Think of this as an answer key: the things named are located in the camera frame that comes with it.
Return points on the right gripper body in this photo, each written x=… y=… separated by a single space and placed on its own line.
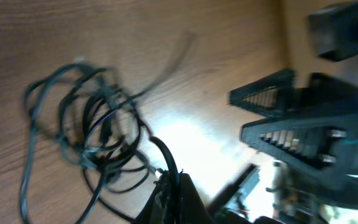
x=339 y=102

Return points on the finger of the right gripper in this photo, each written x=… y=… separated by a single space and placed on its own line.
x=310 y=146
x=272 y=96

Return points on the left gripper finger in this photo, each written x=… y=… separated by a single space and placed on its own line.
x=161 y=208

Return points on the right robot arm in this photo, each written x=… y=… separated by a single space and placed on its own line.
x=334 y=34

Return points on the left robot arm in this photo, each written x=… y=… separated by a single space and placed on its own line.
x=230 y=204

